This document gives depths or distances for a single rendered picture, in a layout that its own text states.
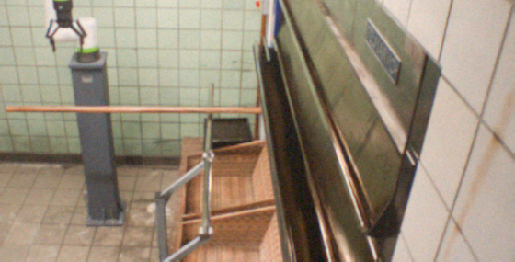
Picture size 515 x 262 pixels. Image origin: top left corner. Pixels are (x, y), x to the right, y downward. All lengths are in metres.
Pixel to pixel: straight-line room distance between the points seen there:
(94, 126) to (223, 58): 1.09
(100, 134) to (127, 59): 0.75
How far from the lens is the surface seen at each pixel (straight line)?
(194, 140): 3.41
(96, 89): 3.11
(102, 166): 3.39
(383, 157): 1.06
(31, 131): 4.27
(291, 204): 1.54
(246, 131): 3.13
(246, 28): 3.63
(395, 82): 1.00
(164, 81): 3.80
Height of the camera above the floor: 2.37
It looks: 29 degrees down
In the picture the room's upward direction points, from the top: 4 degrees clockwise
